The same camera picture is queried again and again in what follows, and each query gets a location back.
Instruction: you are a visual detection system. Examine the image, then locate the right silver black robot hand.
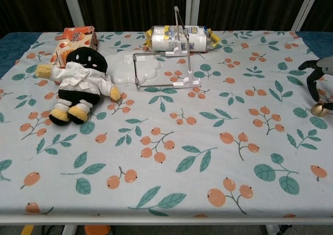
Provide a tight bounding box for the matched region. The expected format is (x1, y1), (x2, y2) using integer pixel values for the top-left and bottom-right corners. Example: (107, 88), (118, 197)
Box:
(298, 57), (333, 103)

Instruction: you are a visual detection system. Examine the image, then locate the gold ball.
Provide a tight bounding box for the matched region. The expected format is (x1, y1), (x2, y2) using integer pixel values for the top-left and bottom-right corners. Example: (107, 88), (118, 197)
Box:
(311, 99), (333, 118)

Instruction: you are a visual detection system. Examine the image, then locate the dark brown curtain panel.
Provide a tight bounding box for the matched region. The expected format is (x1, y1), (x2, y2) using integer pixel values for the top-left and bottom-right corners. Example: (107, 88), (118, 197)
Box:
(303, 0), (333, 32)
(197, 0), (312, 32)
(0, 0), (75, 39)
(74, 0), (188, 32)

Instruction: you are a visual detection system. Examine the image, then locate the pack of white tissue rolls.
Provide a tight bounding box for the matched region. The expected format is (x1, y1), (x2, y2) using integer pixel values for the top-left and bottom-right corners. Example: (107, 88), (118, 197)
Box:
(144, 25), (221, 54)

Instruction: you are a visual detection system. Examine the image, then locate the floral fruit print tablecloth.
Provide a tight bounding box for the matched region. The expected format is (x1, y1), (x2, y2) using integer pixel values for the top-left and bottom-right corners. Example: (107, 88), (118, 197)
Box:
(0, 31), (333, 217)

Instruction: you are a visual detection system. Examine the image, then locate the white flower-shaped plastic plate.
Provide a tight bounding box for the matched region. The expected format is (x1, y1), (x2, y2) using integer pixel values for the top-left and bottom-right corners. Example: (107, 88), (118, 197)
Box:
(105, 52), (163, 86)

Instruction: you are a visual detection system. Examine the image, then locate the black-headed plush doll white coat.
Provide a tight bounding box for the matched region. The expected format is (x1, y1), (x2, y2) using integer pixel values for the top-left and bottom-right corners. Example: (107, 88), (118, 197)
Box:
(35, 46), (121, 127)

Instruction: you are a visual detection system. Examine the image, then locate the orange biscuit box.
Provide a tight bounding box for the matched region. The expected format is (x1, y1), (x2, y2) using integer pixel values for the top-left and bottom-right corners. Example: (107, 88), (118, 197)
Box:
(49, 26), (99, 67)

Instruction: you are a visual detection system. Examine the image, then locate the grey metal partition post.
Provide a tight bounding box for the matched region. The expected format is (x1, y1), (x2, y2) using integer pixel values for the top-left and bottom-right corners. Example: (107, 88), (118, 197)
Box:
(186, 0), (201, 25)
(60, 0), (85, 29)
(291, 0), (322, 32)

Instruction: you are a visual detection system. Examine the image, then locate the white wire stand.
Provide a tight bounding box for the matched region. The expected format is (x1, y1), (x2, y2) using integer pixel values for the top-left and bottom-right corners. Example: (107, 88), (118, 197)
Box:
(132, 5), (202, 89)

